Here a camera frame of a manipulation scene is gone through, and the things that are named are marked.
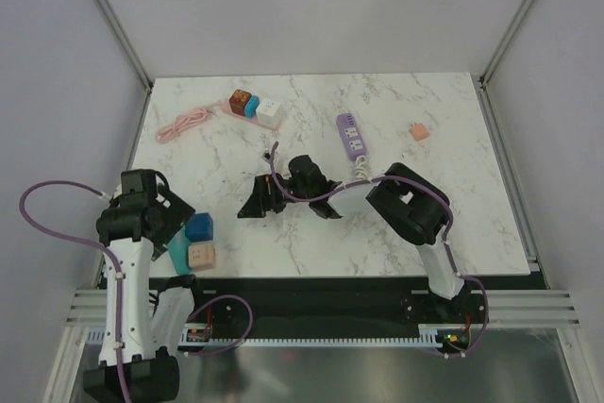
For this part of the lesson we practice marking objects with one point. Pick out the aluminium rail bar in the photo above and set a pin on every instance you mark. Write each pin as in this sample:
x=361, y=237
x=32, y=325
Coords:
x=507, y=309

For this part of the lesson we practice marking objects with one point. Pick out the blue cube plug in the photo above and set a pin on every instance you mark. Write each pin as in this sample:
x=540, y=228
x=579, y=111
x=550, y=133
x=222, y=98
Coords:
x=199, y=228

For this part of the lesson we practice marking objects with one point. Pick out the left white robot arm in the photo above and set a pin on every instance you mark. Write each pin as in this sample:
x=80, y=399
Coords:
x=137, y=361

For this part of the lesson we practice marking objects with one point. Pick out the white cube plug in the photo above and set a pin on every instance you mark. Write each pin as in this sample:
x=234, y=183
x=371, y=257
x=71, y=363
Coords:
x=269, y=113

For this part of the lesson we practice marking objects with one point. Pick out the left aluminium frame post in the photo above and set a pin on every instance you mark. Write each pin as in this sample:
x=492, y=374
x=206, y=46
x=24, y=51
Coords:
x=119, y=33

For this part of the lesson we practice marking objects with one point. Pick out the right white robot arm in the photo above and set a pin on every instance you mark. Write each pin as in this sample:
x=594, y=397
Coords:
x=416, y=210

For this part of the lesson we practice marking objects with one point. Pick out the purple power strip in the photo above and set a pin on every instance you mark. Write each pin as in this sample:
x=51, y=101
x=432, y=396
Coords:
x=350, y=134

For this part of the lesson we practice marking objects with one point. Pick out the teal power strip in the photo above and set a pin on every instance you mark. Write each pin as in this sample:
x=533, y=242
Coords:
x=178, y=249

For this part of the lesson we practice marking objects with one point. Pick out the brown cube plug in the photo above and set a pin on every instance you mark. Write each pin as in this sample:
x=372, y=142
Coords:
x=238, y=101

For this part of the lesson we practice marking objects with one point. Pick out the white cable duct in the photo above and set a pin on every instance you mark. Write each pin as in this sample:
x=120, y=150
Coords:
x=427, y=338

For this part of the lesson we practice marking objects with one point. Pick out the aluminium frame post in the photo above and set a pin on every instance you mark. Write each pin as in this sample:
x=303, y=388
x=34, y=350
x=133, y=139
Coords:
x=119, y=33
x=514, y=26

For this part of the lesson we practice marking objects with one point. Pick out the light blue plug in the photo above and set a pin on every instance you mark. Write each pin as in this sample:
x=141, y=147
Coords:
x=251, y=107

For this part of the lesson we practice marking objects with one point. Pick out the peach cube plug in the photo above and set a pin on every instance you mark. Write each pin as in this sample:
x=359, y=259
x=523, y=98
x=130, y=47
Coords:
x=202, y=256

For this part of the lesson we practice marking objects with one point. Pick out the right aluminium frame post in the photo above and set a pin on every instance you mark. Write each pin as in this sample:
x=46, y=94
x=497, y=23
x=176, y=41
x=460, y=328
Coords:
x=514, y=26

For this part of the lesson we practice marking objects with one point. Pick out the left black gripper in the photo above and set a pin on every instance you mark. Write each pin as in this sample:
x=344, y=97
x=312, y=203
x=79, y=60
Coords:
x=177, y=213

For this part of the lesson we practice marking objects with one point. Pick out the pink power strip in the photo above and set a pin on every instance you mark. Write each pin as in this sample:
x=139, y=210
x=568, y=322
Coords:
x=225, y=107

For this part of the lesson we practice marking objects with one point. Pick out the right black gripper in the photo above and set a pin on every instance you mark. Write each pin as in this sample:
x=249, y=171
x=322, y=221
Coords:
x=264, y=198

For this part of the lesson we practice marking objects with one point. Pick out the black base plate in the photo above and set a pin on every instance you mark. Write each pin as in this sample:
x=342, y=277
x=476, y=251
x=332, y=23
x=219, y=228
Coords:
x=323, y=308

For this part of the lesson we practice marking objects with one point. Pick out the pink plug adapter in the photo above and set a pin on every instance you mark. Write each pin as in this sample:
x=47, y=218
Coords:
x=419, y=132

